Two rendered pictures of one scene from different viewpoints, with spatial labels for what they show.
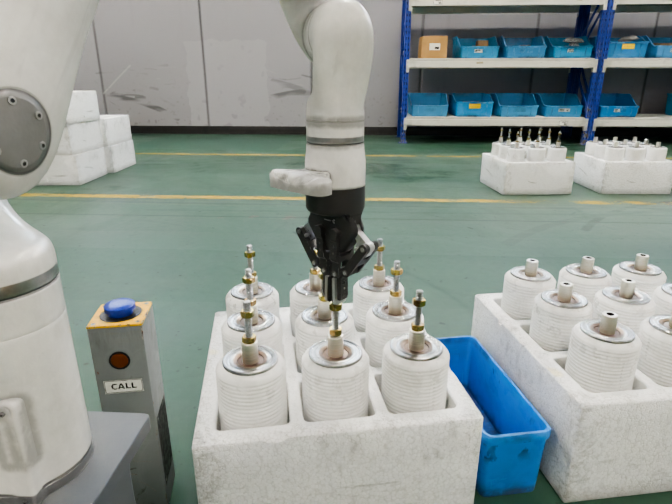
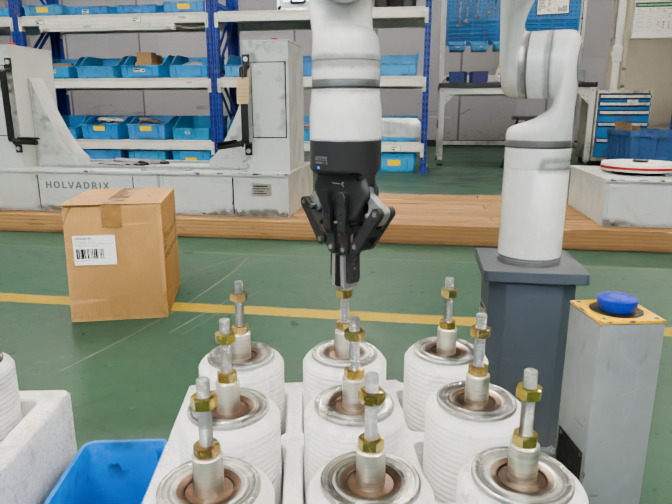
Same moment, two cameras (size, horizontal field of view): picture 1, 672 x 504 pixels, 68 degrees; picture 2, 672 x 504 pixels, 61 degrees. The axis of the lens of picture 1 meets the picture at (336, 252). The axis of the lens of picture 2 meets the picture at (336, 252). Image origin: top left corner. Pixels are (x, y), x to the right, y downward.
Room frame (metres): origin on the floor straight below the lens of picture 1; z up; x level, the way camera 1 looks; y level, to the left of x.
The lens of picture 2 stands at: (1.23, 0.05, 0.52)
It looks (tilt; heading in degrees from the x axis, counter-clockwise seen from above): 14 degrees down; 185
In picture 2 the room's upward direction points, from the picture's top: straight up
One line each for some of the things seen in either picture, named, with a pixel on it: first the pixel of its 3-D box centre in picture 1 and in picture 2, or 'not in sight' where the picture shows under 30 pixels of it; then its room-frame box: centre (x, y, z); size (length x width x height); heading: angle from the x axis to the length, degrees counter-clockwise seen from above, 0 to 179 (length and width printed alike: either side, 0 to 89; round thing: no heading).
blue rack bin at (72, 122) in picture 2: not in sight; (72, 126); (-4.20, -3.00, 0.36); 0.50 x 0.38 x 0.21; 177
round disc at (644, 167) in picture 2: not in sight; (639, 166); (-1.30, 1.09, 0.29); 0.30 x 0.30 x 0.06
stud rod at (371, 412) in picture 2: not in sight; (371, 420); (0.85, 0.04, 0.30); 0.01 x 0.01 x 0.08
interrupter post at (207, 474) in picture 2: (378, 277); (208, 473); (0.87, -0.08, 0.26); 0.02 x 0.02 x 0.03
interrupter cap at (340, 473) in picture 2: (315, 287); (370, 482); (0.85, 0.04, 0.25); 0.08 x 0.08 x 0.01
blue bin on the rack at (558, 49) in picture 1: (564, 47); not in sight; (5.25, -2.23, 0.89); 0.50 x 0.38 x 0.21; 177
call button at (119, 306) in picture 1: (120, 309); (616, 304); (0.61, 0.29, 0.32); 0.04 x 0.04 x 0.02
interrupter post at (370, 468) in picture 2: (315, 281); (370, 466); (0.85, 0.04, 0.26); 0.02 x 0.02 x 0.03
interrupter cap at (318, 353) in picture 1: (335, 353); (344, 353); (0.62, 0.00, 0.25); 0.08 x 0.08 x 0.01
